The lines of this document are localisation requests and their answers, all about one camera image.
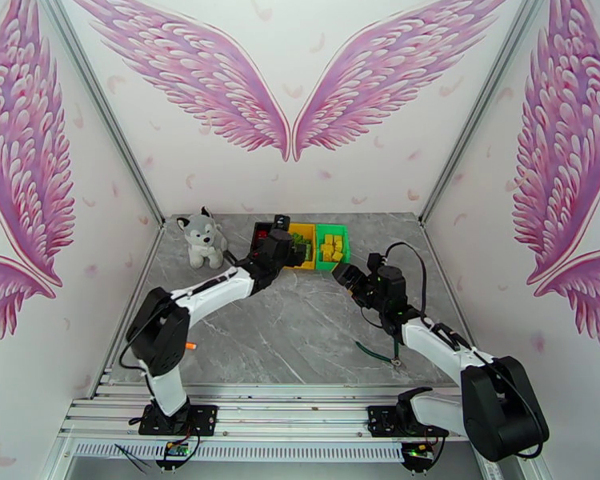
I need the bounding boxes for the white slotted cable tray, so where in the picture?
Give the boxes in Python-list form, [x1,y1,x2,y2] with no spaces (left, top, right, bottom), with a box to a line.
[74,441,406,463]

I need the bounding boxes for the black tweezers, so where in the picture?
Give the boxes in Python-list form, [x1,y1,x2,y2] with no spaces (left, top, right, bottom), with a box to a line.
[114,443,154,470]

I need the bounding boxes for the green plastic bin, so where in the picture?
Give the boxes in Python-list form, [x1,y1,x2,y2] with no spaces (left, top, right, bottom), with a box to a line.
[314,223,352,272]

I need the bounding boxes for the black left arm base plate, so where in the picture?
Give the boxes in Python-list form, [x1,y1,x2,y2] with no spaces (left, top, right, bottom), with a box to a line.
[138,404,218,437]

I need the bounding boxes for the grey white husky plush toy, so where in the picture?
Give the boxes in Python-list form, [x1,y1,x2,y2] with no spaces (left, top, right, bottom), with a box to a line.
[175,206,230,270]

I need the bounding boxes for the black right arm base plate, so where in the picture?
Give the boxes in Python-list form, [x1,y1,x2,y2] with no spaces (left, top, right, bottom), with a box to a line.
[367,404,449,438]

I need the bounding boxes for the yellow plastic bin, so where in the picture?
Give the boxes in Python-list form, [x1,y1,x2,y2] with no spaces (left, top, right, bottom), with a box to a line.
[286,222,317,270]

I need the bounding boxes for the green handled pliers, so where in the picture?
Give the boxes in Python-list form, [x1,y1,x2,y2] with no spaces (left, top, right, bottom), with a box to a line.
[355,338,403,369]

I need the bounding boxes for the aluminium table edge rail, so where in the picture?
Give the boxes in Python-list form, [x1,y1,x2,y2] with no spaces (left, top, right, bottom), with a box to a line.
[419,222,486,360]
[87,224,167,400]

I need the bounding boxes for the black plastic bin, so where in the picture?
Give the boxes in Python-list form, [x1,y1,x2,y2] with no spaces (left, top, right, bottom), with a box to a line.
[250,222,281,267]

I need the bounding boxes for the black board mounting bracket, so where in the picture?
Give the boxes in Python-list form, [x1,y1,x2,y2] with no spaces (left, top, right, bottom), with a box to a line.
[402,458,438,477]
[154,455,194,472]

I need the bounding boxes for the aluminium mounting rail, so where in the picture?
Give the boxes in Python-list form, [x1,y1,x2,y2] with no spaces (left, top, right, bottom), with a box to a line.
[59,383,481,441]

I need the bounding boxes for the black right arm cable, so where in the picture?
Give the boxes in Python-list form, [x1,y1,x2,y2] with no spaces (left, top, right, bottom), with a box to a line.
[383,241,429,317]

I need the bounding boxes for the aluminium corner post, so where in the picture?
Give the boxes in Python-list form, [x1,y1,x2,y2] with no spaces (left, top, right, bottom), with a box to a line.
[418,0,557,227]
[34,0,167,227]

